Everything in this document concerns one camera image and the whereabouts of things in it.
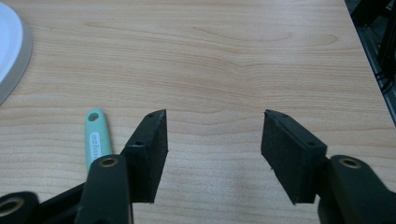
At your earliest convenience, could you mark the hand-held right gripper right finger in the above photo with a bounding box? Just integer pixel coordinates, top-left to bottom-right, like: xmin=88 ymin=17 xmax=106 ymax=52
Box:
xmin=261 ymin=108 xmax=329 ymax=205

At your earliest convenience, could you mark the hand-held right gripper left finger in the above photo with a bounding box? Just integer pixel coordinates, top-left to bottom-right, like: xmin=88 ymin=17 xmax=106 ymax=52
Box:
xmin=120 ymin=108 xmax=169 ymax=204

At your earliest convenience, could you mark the white round plate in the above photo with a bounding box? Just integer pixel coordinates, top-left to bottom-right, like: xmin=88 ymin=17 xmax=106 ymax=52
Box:
xmin=0 ymin=2 xmax=34 ymax=105

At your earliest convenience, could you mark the mint green tool handle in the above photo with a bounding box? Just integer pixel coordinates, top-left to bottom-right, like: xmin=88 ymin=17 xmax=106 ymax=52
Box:
xmin=84 ymin=107 xmax=114 ymax=173

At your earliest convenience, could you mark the black metal frame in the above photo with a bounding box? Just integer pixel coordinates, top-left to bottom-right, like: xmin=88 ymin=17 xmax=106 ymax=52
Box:
xmin=344 ymin=0 xmax=396 ymax=125

